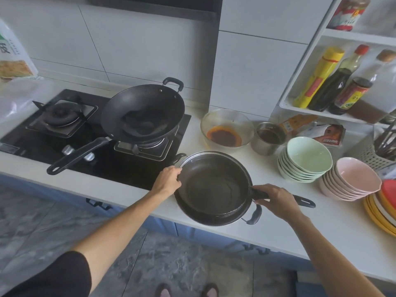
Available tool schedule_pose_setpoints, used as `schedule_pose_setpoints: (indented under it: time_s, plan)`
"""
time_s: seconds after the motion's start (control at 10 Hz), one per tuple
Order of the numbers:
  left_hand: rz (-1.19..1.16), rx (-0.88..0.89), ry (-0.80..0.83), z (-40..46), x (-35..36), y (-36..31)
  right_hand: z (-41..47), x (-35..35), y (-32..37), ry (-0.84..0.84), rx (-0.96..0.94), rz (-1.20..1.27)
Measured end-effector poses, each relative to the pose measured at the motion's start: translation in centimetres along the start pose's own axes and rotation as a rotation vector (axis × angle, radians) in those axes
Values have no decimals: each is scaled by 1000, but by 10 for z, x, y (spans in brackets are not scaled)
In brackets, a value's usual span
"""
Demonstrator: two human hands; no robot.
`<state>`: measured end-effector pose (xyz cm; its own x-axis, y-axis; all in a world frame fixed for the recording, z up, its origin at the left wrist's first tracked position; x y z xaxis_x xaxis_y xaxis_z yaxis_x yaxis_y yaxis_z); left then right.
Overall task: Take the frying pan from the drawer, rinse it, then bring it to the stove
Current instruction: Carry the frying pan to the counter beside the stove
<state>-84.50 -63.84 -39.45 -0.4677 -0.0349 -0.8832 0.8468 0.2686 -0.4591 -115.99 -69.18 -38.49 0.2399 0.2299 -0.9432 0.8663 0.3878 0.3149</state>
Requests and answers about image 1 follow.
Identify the person's left hand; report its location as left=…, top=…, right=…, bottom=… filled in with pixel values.
left=151, top=166, right=183, bottom=198

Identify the person's right hand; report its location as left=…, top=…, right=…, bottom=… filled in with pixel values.
left=252, top=184, right=306, bottom=225

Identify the black frying pan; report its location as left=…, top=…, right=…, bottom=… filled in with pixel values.
left=174, top=154, right=316, bottom=217

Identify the person's right forearm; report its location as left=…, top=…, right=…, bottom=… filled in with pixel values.
left=291, top=213, right=388, bottom=297

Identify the person's left forearm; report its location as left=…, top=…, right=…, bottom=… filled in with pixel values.
left=72, top=190, right=168, bottom=295

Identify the steel stove burner grate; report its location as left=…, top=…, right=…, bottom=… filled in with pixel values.
left=113, top=125, right=180, bottom=162

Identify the blue base cabinet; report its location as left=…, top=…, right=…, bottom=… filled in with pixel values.
left=0, top=174, right=396, bottom=297

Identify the black glass gas stove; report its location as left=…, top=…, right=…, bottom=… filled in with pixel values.
left=0, top=89, right=192, bottom=191

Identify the steel cup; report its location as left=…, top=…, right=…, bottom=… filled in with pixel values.
left=251, top=121, right=287, bottom=156

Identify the stack of green bowls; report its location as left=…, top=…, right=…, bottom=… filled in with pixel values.
left=277, top=137, right=333, bottom=183

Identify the glass bowl with red sauce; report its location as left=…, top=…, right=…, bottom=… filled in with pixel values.
left=200, top=108, right=254, bottom=149

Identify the orange seasoning packet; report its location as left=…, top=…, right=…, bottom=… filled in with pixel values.
left=278, top=114, right=318, bottom=135

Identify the stack of pink bowls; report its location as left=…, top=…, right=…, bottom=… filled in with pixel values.
left=318, top=157, right=383, bottom=202

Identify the white red seasoning sachet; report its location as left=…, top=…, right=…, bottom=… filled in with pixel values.
left=304, top=123, right=346, bottom=147

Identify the person's right slipper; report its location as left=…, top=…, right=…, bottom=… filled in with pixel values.
left=201, top=283, right=220, bottom=297

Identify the person's slipper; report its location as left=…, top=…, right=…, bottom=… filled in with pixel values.
left=201, top=283, right=220, bottom=297
left=154, top=283, right=173, bottom=297

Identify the person's left slipper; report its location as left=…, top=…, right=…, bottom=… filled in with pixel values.
left=154, top=283, right=173, bottom=297

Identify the white shelf rack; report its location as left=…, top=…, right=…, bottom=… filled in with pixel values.
left=270, top=0, right=396, bottom=126

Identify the white utensil basket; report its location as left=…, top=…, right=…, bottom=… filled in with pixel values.
left=352, top=125, right=396, bottom=171

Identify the stack of yellow plates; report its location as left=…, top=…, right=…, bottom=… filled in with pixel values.
left=363, top=192, right=396, bottom=237

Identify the red plate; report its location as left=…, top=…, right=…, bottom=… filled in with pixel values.
left=380, top=179, right=396, bottom=212

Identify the black stove burner grate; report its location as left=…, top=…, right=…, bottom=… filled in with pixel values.
left=26, top=100, right=98, bottom=138

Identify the dark sauce bottle red cap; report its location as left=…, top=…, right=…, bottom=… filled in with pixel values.
left=308, top=44, right=370, bottom=112

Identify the yellow bottle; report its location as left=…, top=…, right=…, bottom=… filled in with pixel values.
left=293, top=47, right=345, bottom=109

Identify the dark utensils bundle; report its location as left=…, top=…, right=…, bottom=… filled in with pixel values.
left=373, top=118, right=396, bottom=160

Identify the brown jar red label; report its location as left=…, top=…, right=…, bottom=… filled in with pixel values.
left=328, top=77, right=374, bottom=116

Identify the clear bottle brown cap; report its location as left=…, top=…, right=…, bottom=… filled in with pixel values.
left=348, top=49, right=396, bottom=124

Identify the person's black shirt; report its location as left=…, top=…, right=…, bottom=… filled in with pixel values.
left=0, top=251, right=93, bottom=297

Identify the dark range hood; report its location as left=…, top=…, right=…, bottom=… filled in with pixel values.
left=86, top=0, right=223, bottom=22

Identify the clear plastic bag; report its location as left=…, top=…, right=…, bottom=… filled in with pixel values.
left=0, top=78, right=57, bottom=125

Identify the white green food bag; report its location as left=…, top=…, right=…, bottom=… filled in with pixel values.
left=0, top=18, right=40, bottom=81

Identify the large bottle red label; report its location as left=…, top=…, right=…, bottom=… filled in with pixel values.
left=327, top=0, right=371, bottom=31

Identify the black cabinet handle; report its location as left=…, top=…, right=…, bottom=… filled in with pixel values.
left=86, top=198, right=112, bottom=211
left=242, top=244, right=270, bottom=256

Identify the black wok with long handle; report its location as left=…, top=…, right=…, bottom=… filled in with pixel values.
left=46, top=77, right=186, bottom=176

